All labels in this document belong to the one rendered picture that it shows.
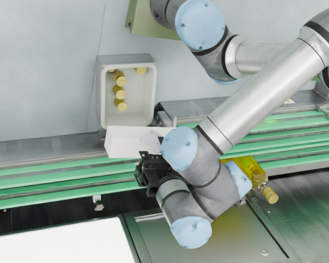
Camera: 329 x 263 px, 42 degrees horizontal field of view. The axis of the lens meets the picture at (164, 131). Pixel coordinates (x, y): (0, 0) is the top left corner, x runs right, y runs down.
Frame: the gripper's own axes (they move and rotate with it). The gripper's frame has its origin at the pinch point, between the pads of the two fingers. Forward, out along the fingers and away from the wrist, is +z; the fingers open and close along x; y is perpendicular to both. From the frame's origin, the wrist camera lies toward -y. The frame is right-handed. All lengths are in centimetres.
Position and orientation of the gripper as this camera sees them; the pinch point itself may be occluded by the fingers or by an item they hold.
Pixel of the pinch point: (152, 144)
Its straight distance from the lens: 115.0
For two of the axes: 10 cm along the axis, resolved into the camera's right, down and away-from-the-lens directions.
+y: -9.2, -0.2, -3.9
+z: -3.2, -5.1, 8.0
